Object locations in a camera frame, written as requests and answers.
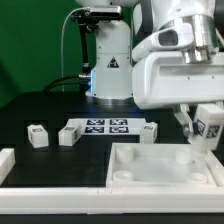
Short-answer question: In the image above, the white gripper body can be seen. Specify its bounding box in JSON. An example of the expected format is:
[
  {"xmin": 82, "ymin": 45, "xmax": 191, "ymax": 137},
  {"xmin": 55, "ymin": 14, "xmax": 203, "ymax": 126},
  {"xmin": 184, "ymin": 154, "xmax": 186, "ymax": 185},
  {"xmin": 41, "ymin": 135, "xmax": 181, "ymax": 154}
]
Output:
[{"xmin": 132, "ymin": 24, "xmax": 224, "ymax": 109}]

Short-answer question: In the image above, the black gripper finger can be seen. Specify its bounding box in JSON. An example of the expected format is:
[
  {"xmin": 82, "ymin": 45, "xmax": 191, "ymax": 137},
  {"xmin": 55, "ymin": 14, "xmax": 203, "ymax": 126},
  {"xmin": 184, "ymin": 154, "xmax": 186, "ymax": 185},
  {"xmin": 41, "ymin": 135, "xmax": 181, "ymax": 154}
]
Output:
[{"xmin": 174, "ymin": 104, "xmax": 194, "ymax": 137}]

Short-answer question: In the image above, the white square tabletop with sockets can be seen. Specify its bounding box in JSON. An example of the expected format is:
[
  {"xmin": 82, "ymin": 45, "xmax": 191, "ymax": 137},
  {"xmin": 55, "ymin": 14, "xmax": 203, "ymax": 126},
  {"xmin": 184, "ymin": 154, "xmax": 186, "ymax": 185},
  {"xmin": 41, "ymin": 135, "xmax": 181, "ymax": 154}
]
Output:
[{"xmin": 106, "ymin": 143, "xmax": 217, "ymax": 188}]

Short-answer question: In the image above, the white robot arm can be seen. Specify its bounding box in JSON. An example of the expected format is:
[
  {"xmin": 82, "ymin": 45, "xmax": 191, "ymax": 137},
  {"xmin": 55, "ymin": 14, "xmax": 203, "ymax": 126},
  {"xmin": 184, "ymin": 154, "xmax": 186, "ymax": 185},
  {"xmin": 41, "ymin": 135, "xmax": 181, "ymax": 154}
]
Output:
[{"xmin": 77, "ymin": 0, "xmax": 224, "ymax": 109}]

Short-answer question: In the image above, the white sheet with fiducial tags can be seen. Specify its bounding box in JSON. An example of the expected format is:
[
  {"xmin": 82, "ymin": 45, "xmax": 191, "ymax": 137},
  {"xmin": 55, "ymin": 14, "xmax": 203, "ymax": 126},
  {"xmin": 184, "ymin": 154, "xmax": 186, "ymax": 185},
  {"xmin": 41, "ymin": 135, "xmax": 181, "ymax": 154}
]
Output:
[{"xmin": 67, "ymin": 118, "xmax": 146, "ymax": 135}]

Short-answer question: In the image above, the white U-shaped obstacle fence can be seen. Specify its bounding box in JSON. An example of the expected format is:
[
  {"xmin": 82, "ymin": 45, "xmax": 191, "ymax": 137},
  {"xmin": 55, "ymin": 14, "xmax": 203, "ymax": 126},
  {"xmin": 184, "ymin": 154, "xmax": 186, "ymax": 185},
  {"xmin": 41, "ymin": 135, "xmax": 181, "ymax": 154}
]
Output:
[{"xmin": 0, "ymin": 154, "xmax": 224, "ymax": 214}]

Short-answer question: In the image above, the black cable bundle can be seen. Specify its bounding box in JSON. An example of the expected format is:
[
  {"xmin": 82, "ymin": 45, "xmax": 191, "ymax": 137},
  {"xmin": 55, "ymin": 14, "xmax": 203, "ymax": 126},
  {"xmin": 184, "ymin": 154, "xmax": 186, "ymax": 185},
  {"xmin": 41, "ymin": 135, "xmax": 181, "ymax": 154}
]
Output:
[{"xmin": 41, "ymin": 74, "xmax": 92, "ymax": 93}]

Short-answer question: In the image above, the black camera on stand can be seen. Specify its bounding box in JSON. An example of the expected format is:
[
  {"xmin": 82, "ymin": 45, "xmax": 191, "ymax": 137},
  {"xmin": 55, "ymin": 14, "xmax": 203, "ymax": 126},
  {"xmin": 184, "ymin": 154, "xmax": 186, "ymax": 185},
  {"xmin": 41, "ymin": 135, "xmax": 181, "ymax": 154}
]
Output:
[{"xmin": 71, "ymin": 6, "xmax": 123, "ymax": 80}]

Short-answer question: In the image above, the white cable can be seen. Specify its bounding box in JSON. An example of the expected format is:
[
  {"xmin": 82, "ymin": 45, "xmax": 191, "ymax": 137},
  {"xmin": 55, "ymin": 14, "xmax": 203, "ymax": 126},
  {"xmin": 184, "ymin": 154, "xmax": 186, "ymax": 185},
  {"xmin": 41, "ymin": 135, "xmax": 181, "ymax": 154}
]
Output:
[{"xmin": 60, "ymin": 6, "xmax": 91, "ymax": 93}]

